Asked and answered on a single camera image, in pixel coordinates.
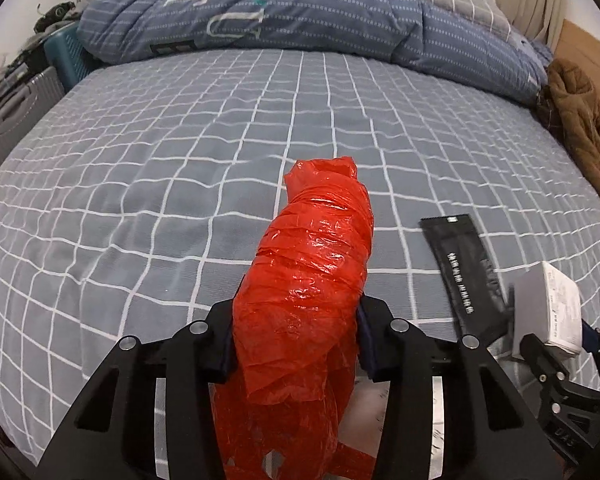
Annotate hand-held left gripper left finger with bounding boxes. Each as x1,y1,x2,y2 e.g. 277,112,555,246
35,297,241,480

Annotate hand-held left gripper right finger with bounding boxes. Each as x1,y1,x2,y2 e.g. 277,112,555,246
355,294,553,480

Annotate red plastic bag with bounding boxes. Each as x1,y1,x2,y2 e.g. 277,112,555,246
211,156,381,480

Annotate black pouch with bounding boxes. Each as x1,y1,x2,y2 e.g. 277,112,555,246
419,214,512,348

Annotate grey checked bed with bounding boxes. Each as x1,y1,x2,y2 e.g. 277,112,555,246
0,49,600,466

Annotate brown quilted jacket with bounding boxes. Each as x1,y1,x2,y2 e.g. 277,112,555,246
535,57,600,218

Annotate wooden headboard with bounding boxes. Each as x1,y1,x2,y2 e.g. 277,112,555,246
552,19,600,126

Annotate grey suitcase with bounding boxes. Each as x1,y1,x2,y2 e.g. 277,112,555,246
0,67,66,188

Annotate teal suitcase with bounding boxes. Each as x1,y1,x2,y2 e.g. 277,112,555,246
42,25,98,93

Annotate blue striped duvet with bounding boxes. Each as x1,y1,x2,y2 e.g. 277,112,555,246
76,0,553,107

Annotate wide beige curtain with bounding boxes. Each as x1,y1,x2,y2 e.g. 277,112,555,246
489,0,563,43

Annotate dark stacked items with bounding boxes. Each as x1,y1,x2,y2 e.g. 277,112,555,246
0,47,46,106

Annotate black cable bundle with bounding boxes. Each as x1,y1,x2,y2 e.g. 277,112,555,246
34,2,78,33

